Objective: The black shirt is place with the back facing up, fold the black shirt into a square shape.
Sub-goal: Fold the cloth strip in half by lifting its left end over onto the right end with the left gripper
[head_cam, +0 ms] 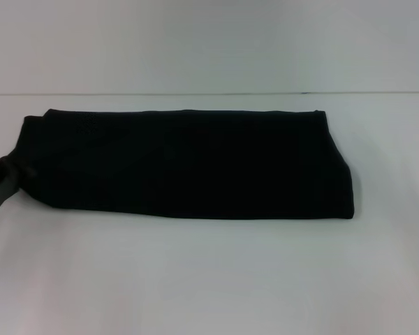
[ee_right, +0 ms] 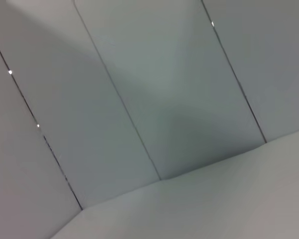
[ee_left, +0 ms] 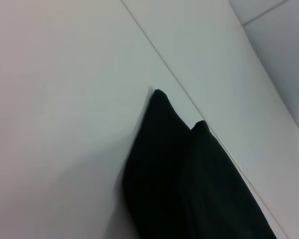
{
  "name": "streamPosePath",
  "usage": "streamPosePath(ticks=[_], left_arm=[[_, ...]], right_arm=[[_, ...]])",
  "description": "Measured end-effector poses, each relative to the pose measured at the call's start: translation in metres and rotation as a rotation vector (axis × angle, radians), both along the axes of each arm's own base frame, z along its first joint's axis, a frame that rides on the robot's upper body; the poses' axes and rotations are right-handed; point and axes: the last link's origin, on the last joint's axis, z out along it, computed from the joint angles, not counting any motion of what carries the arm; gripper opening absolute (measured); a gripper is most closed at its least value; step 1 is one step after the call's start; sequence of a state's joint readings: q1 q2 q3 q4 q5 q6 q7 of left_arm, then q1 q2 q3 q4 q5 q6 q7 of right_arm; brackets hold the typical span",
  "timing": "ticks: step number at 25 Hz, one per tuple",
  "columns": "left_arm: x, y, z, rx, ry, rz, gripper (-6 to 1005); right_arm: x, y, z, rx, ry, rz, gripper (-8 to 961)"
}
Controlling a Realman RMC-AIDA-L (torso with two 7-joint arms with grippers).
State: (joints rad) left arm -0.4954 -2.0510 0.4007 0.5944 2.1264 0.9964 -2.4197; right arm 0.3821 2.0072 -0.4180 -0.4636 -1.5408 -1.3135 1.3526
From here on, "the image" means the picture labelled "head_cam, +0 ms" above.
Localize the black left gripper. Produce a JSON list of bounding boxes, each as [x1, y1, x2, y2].
[[0, 156, 21, 215]]

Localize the black shirt with white print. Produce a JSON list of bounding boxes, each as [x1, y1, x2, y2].
[[22, 108, 356, 221]]

